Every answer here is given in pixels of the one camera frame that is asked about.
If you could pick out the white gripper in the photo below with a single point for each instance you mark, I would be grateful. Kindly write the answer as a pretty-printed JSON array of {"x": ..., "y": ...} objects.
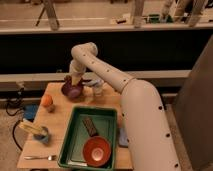
[{"x": 96, "y": 86}]

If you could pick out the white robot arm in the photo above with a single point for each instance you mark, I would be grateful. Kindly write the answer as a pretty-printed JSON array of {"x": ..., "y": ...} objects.
[{"x": 150, "y": 140}]

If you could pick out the purple bowl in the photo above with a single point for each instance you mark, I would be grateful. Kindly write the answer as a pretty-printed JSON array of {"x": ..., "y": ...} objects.
[{"x": 71, "y": 91}]

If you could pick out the red bowl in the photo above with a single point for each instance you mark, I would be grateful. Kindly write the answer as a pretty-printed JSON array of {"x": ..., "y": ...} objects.
[{"x": 96, "y": 151}]

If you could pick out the green plastic tray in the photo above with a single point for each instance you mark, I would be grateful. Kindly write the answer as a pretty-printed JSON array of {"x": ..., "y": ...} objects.
[{"x": 71, "y": 154}]

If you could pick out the orange fruit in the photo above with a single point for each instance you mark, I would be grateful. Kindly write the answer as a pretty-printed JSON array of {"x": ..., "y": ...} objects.
[{"x": 46, "y": 100}]

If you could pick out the blue cloth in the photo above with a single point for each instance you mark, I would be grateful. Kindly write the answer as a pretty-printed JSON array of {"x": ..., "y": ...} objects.
[{"x": 122, "y": 140}]

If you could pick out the blue box on floor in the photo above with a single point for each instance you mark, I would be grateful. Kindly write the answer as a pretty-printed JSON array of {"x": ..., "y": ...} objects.
[{"x": 30, "y": 112}]

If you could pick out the blue cup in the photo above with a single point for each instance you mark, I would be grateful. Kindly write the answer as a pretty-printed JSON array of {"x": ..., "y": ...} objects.
[{"x": 43, "y": 138}]

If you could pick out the silver fork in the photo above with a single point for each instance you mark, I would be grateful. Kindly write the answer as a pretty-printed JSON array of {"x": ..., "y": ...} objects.
[{"x": 50, "y": 157}]

